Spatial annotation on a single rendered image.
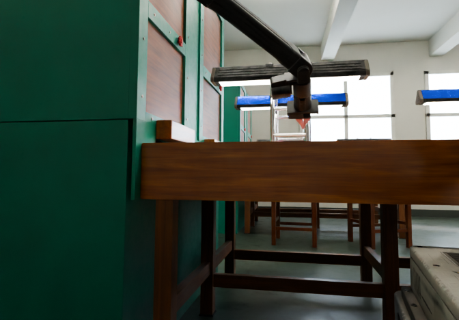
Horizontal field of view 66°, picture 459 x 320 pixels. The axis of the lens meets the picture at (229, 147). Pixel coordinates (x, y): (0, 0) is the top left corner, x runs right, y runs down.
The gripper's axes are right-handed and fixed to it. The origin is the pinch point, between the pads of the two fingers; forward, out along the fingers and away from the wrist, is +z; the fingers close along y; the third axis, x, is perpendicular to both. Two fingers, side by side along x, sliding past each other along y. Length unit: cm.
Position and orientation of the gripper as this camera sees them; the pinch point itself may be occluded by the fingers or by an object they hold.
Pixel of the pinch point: (302, 126)
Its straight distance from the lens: 126.3
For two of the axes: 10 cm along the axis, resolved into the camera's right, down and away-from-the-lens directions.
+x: -1.3, 7.2, -6.8
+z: 1.7, 6.9, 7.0
